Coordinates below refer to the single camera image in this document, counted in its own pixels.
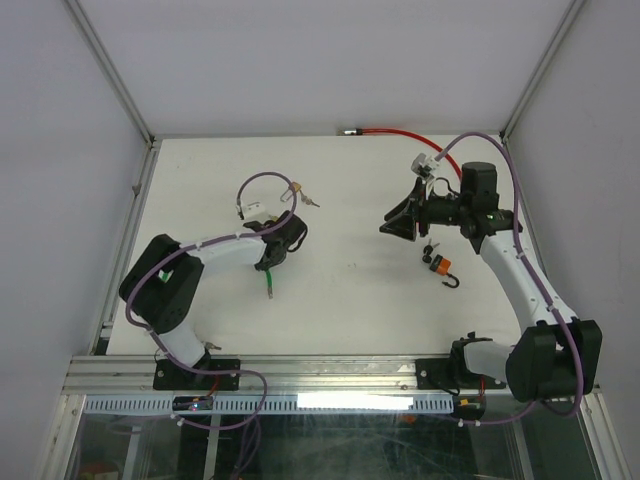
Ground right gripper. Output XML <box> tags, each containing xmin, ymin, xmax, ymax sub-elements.
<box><xmin>379</xmin><ymin>177</ymin><xmax>470</xmax><ymax>242</ymax></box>

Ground small padlock silver keys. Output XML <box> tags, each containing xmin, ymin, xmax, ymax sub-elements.
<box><xmin>299</xmin><ymin>191</ymin><xmax>319</xmax><ymax>207</ymax></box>

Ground green cable lock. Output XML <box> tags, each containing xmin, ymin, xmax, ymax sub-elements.
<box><xmin>265</xmin><ymin>269</ymin><xmax>274</xmax><ymax>300</ymax></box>

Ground small brass padlock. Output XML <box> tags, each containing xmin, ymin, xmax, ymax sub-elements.
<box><xmin>280</xmin><ymin>182</ymin><xmax>302</xmax><ymax>203</ymax></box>

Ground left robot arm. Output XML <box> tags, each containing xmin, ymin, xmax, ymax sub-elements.
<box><xmin>119</xmin><ymin>210</ymin><xmax>308</xmax><ymax>389</ymax></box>

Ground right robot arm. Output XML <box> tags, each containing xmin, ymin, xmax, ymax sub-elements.
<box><xmin>379</xmin><ymin>154</ymin><xmax>603</xmax><ymax>403</ymax></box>

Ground orange black padlock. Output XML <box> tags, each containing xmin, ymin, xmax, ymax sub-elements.
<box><xmin>429</xmin><ymin>254</ymin><xmax>460</xmax><ymax>289</ymax></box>

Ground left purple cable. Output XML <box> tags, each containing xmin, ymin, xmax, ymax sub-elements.
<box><xmin>123</xmin><ymin>171</ymin><xmax>299</xmax><ymax>371</ymax></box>

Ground purple cable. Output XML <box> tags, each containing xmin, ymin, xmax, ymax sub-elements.
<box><xmin>123</xmin><ymin>171</ymin><xmax>299</xmax><ymax>371</ymax></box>
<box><xmin>434</xmin><ymin>131</ymin><xmax>589</xmax><ymax>426</ymax></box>

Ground red cable lock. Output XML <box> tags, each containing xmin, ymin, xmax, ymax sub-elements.
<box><xmin>336</xmin><ymin>127</ymin><xmax>464</xmax><ymax>179</ymax></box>

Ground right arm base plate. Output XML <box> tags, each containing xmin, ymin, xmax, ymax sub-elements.
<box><xmin>414</xmin><ymin>357</ymin><xmax>506</xmax><ymax>392</ymax></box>

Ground slotted cable duct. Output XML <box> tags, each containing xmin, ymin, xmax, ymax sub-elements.
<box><xmin>84</xmin><ymin>392</ymin><xmax>454</xmax><ymax>416</ymax></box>

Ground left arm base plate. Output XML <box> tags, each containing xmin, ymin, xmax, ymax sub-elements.
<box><xmin>153</xmin><ymin>357</ymin><xmax>241</xmax><ymax>391</ymax></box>

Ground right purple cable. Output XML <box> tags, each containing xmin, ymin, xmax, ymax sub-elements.
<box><xmin>434</xmin><ymin>131</ymin><xmax>589</xmax><ymax>426</ymax></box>

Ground aluminium mounting rail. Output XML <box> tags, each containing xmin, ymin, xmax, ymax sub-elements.
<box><xmin>64</xmin><ymin>352</ymin><xmax>599</xmax><ymax>396</ymax></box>

